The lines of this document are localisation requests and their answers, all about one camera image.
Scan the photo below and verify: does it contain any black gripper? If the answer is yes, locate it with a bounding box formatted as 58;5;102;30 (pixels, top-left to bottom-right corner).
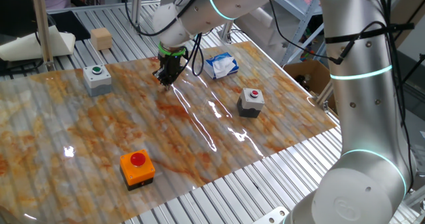
152;53;187;90

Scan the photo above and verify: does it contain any blue tissue pack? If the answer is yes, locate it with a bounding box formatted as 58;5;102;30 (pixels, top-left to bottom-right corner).
203;52;240;80

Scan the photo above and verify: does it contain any white box green button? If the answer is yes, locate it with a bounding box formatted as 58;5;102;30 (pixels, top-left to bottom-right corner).
82;64;113;98

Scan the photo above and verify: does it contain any large wooden cube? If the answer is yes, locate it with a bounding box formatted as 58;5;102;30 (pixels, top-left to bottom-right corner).
90;27;114;51

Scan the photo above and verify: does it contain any marble pattern plastic mat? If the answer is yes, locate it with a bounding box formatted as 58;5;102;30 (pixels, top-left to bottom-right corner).
0;40;338;224

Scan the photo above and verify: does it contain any white box red button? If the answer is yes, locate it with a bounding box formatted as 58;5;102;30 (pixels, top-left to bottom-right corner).
236;87;266;119

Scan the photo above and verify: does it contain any orange emergency stop button box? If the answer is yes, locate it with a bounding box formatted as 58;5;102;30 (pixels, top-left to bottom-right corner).
119;149;156;191

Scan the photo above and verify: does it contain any white foam box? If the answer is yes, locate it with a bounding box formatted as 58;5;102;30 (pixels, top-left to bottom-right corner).
234;6;299;54

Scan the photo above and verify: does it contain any black pad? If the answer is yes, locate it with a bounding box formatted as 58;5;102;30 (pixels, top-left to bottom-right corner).
48;10;92;41

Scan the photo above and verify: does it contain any cardboard box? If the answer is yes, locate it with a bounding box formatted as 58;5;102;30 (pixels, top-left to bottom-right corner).
282;59;337;104

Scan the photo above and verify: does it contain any grey metal shelf rack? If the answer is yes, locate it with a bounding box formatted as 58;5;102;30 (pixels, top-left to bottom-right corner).
258;0;328;67

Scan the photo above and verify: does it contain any aluminium brace bar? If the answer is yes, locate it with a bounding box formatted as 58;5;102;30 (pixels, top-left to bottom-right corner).
311;80;337;114

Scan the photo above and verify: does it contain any black monitor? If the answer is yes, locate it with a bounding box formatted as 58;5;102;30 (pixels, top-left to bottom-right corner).
0;0;44;39

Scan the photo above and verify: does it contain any green flange ring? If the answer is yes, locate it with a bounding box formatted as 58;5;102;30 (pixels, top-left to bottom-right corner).
157;41;187;57

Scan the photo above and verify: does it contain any black camera cable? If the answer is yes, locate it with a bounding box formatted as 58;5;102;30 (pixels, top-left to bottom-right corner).
191;33;204;77

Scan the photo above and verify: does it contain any slanted aluminium post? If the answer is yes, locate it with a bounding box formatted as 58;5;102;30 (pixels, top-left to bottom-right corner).
218;19;236;45

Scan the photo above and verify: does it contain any aluminium upright post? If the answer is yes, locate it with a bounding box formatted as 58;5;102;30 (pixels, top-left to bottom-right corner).
130;0;143;35

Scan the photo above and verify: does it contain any tan vertical post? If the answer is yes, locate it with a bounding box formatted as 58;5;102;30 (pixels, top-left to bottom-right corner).
29;0;56;72

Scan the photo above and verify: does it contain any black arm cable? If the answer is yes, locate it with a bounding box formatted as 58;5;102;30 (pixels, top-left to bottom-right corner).
254;0;355;66

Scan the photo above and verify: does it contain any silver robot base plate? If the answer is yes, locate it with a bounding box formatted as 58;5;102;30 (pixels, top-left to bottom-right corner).
252;206;290;224

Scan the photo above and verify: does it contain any black cable strap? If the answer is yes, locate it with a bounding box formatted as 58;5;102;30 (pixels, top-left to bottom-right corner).
324;23;416;45

